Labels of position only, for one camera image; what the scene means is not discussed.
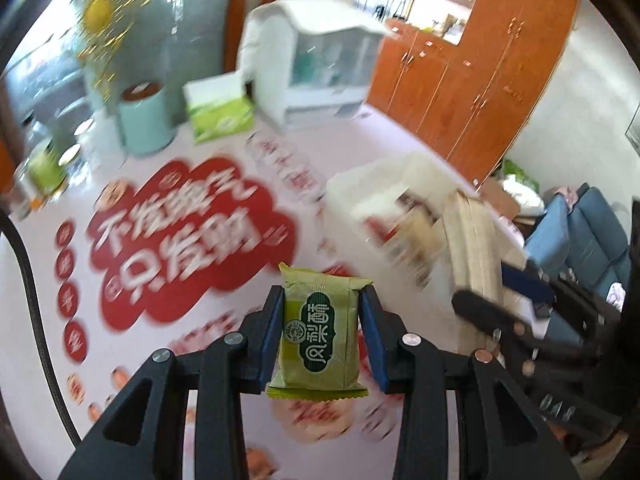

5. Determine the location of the black cable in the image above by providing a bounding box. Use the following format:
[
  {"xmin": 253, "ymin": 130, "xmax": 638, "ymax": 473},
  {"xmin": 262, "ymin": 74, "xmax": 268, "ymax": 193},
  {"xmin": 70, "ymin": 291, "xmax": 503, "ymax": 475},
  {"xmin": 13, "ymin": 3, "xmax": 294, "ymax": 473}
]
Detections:
[{"xmin": 0, "ymin": 206, "xmax": 84, "ymax": 449}]

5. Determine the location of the beige cracker pack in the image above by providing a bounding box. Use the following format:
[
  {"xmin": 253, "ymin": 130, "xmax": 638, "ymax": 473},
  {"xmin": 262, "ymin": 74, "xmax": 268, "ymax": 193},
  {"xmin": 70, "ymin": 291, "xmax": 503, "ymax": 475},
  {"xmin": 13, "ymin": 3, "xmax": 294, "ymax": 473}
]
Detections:
[{"xmin": 441, "ymin": 188, "xmax": 509, "ymax": 356}]

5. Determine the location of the orange liquid glass cup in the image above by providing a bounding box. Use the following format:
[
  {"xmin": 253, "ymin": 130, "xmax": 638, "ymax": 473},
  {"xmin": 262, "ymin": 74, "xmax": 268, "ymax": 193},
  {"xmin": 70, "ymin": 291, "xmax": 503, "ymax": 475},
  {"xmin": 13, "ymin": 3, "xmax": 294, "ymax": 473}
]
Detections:
[{"xmin": 13, "ymin": 167, "xmax": 43, "ymax": 219}]

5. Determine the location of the glass sliding door gold ornament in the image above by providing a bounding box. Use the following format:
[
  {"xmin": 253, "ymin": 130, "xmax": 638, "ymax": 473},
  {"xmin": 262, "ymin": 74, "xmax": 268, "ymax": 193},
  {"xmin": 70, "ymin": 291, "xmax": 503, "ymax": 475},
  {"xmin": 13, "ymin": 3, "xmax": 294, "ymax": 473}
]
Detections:
[{"xmin": 1, "ymin": 0, "xmax": 272, "ymax": 165}]

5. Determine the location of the blue fabric sofa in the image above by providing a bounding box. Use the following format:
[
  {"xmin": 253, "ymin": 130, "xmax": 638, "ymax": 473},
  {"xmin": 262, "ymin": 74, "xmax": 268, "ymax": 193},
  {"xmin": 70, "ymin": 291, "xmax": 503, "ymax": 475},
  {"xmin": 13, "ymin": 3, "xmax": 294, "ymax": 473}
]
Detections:
[{"xmin": 525, "ymin": 184, "xmax": 631, "ymax": 321}]

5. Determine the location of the green tissue box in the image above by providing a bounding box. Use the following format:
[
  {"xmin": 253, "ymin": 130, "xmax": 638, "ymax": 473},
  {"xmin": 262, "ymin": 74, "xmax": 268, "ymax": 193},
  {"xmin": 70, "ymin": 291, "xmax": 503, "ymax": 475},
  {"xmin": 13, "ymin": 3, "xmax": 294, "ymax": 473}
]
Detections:
[{"xmin": 182, "ymin": 72, "xmax": 254, "ymax": 144}]

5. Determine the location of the wooden wall cabinet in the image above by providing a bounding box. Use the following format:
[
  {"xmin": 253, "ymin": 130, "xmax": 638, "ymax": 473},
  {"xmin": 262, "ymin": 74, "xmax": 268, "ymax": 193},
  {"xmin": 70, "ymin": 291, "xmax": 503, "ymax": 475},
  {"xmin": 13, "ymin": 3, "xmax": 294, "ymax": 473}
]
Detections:
[{"xmin": 367, "ymin": 0, "xmax": 578, "ymax": 184}]

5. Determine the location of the teal canister brown lid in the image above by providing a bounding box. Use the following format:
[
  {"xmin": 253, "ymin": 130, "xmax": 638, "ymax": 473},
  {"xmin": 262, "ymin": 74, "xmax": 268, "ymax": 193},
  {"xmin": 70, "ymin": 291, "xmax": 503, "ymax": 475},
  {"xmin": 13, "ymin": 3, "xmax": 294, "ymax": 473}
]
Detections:
[{"xmin": 117, "ymin": 81, "xmax": 175, "ymax": 157}]

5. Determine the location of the green label glass bottle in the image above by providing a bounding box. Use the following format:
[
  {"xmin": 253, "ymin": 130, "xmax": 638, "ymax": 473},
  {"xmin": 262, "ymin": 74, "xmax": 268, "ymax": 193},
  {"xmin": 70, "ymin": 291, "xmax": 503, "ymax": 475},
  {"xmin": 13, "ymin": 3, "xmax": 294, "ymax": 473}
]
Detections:
[{"xmin": 27, "ymin": 139, "xmax": 66, "ymax": 195}]

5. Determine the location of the white desktop storage cabinet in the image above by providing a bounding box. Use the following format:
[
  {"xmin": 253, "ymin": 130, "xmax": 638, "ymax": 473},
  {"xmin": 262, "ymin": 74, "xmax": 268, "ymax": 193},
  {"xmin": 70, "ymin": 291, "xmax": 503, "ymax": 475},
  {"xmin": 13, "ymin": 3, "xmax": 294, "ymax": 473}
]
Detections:
[{"xmin": 236, "ymin": 0, "xmax": 392, "ymax": 130}]

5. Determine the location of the small glass jar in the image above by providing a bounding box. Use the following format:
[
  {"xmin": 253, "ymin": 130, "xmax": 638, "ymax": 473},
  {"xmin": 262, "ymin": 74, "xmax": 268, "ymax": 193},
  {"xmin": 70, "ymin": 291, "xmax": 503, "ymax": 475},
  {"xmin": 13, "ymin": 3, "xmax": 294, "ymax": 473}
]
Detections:
[{"xmin": 58, "ymin": 143, "xmax": 90, "ymax": 186}]

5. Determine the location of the white red barcode snack pack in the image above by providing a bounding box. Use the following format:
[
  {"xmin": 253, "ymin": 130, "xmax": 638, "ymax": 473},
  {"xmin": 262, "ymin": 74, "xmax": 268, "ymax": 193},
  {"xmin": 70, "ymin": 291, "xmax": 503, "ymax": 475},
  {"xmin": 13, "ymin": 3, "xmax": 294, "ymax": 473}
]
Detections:
[{"xmin": 362, "ymin": 190, "xmax": 442, "ymax": 289}]

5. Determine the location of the green pineapple cake packet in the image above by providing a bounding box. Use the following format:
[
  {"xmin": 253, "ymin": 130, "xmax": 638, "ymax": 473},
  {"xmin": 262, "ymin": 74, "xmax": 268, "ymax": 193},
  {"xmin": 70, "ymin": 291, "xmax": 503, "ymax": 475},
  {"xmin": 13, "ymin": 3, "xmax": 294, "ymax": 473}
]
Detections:
[{"xmin": 266, "ymin": 263, "xmax": 372, "ymax": 402}]

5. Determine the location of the cardboard box on floor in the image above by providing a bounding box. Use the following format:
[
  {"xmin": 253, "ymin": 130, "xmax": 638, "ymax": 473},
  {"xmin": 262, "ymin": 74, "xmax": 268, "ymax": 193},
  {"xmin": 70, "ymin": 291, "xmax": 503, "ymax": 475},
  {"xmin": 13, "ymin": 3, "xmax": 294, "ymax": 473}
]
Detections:
[{"xmin": 478, "ymin": 178, "xmax": 521, "ymax": 220}]

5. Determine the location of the white plastic storage bin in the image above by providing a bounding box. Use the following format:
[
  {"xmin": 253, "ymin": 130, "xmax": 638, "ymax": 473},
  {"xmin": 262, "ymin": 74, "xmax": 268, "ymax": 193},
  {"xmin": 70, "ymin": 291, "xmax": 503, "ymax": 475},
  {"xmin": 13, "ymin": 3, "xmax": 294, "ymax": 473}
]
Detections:
[{"xmin": 322, "ymin": 153, "xmax": 533, "ymax": 354}]

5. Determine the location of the white plastic bag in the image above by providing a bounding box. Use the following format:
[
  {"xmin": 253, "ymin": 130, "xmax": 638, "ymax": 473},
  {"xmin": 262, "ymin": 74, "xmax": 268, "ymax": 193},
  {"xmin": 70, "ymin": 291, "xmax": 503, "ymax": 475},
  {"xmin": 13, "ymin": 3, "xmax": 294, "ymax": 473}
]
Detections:
[{"xmin": 501, "ymin": 174, "xmax": 546, "ymax": 218}]

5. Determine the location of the white squeeze bottle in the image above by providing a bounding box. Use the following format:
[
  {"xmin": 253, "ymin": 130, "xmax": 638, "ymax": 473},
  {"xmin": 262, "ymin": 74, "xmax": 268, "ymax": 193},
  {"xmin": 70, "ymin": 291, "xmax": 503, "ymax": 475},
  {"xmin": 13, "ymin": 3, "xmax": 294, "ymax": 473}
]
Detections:
[{"xmin": 74, "ymin": 110, "xmax": 127, "ymax": 170}]

